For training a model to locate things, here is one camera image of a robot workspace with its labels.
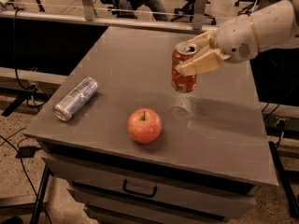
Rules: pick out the black power adapter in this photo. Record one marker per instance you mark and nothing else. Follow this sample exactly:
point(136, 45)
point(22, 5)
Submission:
point(26, 152)

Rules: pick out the black drawer handle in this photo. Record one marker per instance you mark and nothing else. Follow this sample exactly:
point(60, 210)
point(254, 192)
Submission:
point(138, 189)

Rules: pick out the seated person legs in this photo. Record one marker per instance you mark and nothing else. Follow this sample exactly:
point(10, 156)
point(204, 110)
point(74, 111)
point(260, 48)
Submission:
point(156, 7)

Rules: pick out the metal railing frame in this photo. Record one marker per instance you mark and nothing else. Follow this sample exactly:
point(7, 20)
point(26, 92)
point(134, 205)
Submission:
point(71, 11)

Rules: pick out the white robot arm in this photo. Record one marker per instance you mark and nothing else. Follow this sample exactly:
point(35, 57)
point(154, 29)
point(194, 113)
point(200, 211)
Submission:
point(276, 26)

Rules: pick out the red apple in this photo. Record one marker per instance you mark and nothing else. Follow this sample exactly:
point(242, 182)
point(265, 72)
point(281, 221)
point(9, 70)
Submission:
point(144, 125)

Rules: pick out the grey drawer cabinet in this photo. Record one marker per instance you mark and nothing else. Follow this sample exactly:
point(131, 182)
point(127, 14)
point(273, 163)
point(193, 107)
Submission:
point(133, 150)

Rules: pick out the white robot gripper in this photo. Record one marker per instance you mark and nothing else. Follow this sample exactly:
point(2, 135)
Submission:
point(235, 38)

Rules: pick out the silver energy drink can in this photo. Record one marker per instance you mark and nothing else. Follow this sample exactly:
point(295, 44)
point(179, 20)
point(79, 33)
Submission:
point(71, 103)

